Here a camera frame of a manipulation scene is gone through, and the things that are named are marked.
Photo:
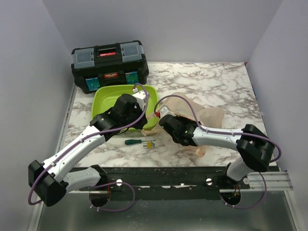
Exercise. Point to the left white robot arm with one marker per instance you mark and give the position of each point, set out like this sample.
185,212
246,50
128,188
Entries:
52,179

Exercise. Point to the green plastic basin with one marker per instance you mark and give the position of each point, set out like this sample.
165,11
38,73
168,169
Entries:
106,97

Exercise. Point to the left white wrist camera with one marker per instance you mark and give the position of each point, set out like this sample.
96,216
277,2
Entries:
140,96

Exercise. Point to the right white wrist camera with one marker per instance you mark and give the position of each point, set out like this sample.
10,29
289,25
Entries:
164,111

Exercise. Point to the black metal base rail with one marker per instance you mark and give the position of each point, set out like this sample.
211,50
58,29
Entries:
165,183

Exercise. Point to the small yellow metal connector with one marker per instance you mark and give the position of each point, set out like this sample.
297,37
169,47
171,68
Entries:
148,145

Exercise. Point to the green handled screwdriver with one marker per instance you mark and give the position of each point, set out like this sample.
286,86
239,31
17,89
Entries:
132,142

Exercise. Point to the translucent orange plastic bag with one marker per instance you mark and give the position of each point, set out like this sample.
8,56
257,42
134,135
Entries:
210,117

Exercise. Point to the black plastic toolbox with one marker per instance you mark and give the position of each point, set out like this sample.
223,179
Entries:
107,65

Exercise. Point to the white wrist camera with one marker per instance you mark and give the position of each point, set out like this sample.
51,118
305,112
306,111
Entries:
140,96
164,111

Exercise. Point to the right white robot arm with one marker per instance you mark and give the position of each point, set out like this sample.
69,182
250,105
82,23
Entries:
254,146

